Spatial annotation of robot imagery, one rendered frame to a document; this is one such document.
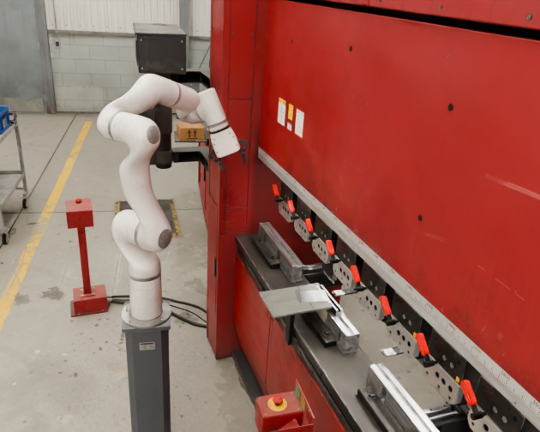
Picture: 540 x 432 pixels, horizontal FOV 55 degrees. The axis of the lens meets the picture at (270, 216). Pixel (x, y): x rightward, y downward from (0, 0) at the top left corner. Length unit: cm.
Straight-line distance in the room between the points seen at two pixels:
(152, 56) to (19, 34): 650
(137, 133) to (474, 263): 104
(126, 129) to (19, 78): 760
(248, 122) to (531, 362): 187
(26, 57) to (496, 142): 835
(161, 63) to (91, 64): 635
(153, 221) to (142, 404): 82
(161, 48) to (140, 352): 146
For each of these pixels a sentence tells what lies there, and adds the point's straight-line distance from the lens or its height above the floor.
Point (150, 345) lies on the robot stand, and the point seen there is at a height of 91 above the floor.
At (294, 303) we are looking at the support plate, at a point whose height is 100.
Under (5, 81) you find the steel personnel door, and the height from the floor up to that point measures 51.
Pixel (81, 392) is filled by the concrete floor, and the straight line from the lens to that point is 331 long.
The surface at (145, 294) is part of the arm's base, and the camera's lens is 199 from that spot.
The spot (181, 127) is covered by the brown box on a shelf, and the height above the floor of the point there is 110.
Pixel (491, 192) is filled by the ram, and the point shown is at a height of 179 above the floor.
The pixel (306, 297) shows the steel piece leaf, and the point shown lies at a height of 100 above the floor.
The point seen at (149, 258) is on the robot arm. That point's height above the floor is 126.
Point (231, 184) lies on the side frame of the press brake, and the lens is 282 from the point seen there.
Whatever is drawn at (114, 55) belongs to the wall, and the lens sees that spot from 899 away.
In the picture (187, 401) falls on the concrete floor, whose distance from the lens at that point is 317.
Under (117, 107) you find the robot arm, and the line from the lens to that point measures 178.
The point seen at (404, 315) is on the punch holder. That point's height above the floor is 129.
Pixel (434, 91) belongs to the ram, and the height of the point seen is 197.
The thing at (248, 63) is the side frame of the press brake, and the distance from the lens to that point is 267.
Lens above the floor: 222
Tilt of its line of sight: 25 degrees down
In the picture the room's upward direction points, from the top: 4 degrees clockwise
